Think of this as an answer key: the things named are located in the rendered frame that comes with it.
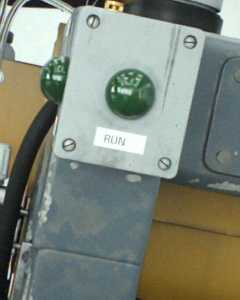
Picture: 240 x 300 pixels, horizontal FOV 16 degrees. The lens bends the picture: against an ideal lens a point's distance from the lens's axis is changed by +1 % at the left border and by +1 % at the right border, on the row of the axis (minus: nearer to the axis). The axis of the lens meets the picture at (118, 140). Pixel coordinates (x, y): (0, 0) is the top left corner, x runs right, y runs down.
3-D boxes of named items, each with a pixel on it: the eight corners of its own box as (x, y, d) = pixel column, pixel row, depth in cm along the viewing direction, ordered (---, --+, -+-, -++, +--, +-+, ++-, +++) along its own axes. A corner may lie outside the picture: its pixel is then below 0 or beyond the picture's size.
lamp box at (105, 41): (51, 156, 49) (81, 3, 49) (50, 150, 53) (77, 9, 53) (175, 180, 50) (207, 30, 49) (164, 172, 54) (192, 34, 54)
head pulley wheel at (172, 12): (115, 22, 65) (122, -10, 65) (105, 29, 74) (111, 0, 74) (229, 46, 66) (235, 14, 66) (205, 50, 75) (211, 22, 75)
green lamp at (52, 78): (34, 100, 49) (44, 50, 49) (34, 99, 52) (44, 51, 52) (77, 109, 50) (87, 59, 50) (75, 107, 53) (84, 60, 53)
